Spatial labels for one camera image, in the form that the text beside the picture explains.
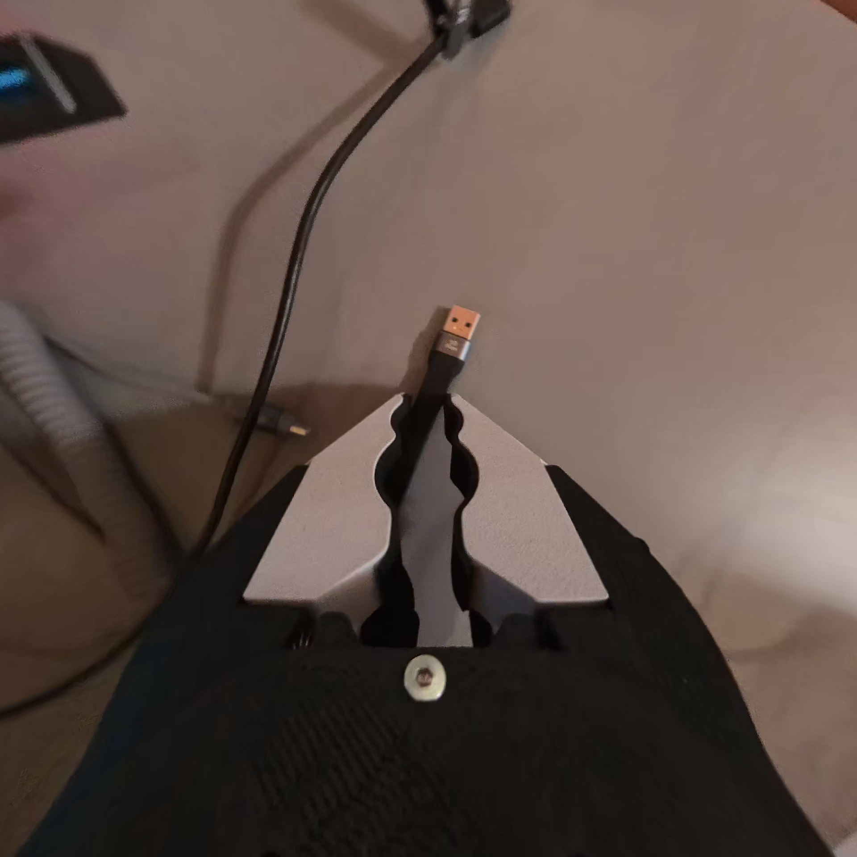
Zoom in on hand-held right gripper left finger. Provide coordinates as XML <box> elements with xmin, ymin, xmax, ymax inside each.
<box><xmin>242</xmin><ymin>394</ymin><xmax>420</xmax><ymax>647</ymax></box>

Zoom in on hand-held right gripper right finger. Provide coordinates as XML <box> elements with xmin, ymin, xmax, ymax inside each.
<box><xmin>445</xmin><ymin>394</ymin><xmax>609</xmax><ymax>647</ymax></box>

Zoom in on short black usb cable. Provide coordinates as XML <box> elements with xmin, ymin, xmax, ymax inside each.
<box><xmin>395</xmin><ymin>304</ymin><xmax>483</xmax><ymax>513</ymax></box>

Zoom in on black round hub cable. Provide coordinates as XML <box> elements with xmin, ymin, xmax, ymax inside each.
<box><xmin>0</xmin><ymin>0</ymin><xmax>513</xmax><ymax>720</ymax></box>

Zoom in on black usb hub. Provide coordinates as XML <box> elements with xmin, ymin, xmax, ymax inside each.
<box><xmin>0</xmin><ymin>32</ymin><xmax>129</xmax><ymax>145</ymax></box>

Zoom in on grey usb plug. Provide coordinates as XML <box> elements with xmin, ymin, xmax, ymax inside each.
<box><xmin>197</xmin><ymin>391</ymin><xmax>312</xmax><ymax>443</ymax></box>

